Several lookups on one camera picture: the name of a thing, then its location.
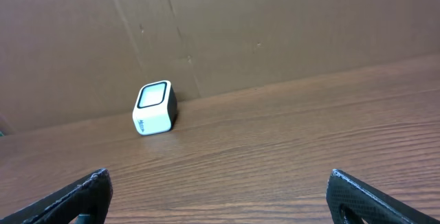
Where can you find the white barcode scanner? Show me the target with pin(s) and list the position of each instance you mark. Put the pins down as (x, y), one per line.
(155, 109)

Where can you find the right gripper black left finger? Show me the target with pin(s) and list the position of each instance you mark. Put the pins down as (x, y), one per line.
(86, 200)

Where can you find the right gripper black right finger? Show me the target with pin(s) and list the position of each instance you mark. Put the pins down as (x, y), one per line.
(353, 201)

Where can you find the brown cardboard backboard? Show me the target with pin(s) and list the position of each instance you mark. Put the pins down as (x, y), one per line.
(65, 61)

